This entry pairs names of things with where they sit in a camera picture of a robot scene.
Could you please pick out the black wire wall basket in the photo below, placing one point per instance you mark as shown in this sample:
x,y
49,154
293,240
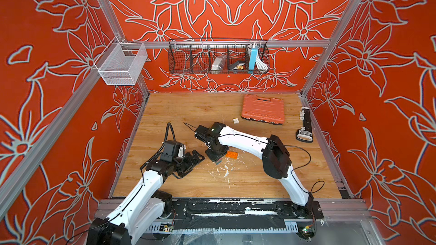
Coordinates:
x,y
195,56

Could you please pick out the black handheld scraper tool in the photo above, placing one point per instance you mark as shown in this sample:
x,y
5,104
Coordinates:
x,y
304,133

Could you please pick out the light blue box in basket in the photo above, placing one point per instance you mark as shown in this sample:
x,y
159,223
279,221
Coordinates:
x,y
252,59

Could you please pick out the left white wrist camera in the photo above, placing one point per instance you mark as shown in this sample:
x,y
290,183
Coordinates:
x,y
181,151

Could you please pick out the clear plastic wall bin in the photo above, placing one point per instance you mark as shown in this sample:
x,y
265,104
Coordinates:
x,y
120,66

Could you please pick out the silver packet in basket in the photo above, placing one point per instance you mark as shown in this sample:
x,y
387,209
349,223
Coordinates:
x,y
218,64

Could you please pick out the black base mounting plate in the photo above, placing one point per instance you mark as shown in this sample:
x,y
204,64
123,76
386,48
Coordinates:
x,y
240,214

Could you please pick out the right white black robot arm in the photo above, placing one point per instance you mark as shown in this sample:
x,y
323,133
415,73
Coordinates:
x,y
271,151

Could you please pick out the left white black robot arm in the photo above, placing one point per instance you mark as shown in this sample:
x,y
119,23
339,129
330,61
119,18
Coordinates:
x,y
145,203

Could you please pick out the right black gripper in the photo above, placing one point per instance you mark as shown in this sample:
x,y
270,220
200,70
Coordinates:
x,y
214,159

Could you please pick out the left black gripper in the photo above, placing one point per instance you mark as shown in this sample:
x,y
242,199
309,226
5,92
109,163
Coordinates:
x,y
190,163

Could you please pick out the orange plastic tool case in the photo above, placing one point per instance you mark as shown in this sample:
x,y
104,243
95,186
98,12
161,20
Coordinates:
x,y
266,110

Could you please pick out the orange long lego brick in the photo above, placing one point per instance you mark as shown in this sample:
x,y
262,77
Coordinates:
x,y
232,155

